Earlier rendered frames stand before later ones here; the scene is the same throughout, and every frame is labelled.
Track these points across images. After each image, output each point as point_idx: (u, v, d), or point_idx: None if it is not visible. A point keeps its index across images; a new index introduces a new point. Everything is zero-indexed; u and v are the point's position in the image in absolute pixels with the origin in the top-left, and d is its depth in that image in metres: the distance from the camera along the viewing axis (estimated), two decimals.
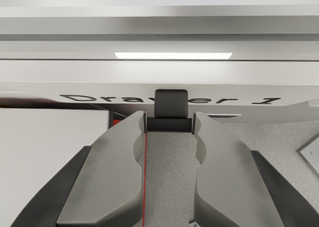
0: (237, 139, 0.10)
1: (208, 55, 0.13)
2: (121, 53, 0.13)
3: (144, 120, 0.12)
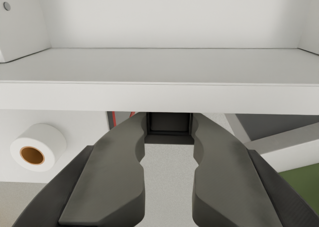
0: (234, 138, 0.10)
1: None
2: None
3: (147, 120, 0.12)
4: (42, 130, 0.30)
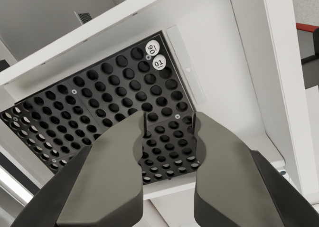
0: (237, 139, 0.10)
1: (2, 175, 0.23)
2: None
3: (144, 120, 0.12)
4: None
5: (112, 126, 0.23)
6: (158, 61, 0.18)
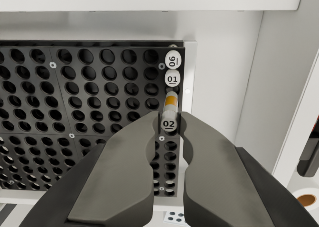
0: (222, 137, 0.10)
1: None
2: None
3: (158, 120, 0.12)
4: None
5: (83, 121, 0.19)
6: (173, 76, 0.15)
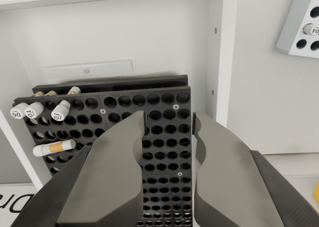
0: (237, 139, 0.10)
1: None
2: None
3: (144, 120, 0.12)
4: None
5: None
6: (27, 112, 0.18)
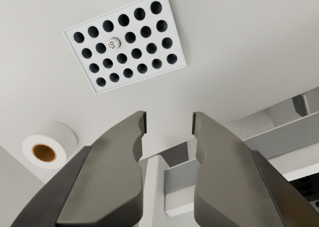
0: (237, 139, 0.10)
1: None
2: None
3: (144, 120, 0.12)
4: (71, 142, 0.32)
5: None
6: None
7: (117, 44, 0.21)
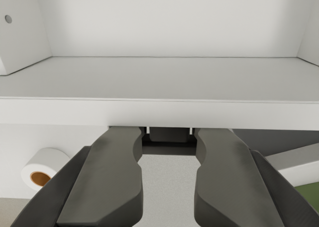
0: (237, 139, 0.10)
1: None
2: None
3: None
4: (51, 155, 0.33)
5: None
6: None
7: None
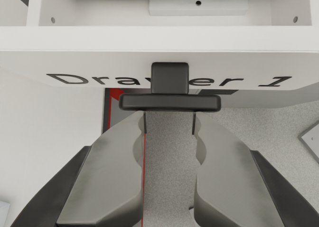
0: (237, 139, 0.10)
1: None
2: None
3: (144, 120, 0.12)
4: None
5: None
6: None
7: None
